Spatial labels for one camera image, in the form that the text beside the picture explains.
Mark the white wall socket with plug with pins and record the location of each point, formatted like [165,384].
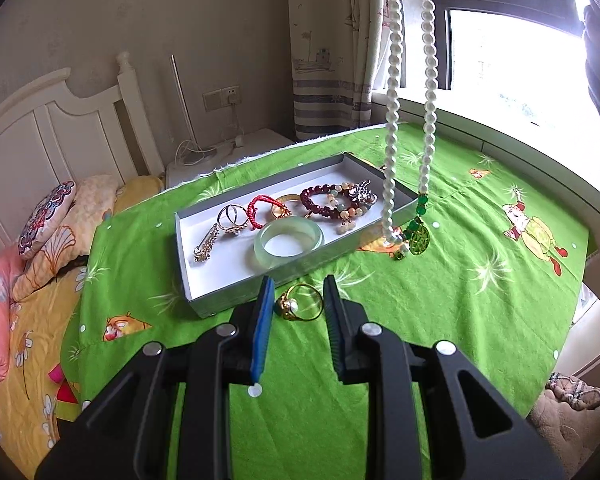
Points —
[231,95]

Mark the white wall switch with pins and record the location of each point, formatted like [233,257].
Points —
[213,101]

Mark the white wooden headboard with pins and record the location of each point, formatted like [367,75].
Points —
[80,125]

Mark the dark framed window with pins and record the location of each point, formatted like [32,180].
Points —
[505,60]

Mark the grey jewelry box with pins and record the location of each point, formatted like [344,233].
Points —
[220,270]

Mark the white nightstand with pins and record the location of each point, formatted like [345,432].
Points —
[265,142]

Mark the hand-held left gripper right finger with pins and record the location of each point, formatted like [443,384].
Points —
[332,320]

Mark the pale green jade bangle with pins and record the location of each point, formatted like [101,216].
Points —
[290,225]

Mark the green cartoon printed cloth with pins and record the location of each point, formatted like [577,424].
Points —
[455,310]

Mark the gold saxophone brooch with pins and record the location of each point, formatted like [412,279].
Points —
[207,242]

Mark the beige plush cushion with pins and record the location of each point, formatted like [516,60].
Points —
[565,420]

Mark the yellow patterned pillow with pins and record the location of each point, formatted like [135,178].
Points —
[80,220]

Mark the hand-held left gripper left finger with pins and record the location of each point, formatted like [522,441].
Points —
[262,330]

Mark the printed beige curtain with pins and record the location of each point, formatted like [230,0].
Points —
[325,35]

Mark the gold bangle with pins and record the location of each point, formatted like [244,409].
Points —
[280,210]

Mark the floral embroidered pillow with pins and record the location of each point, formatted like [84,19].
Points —
[45,220]

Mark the white slim rod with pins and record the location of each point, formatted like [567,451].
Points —
[182,105]

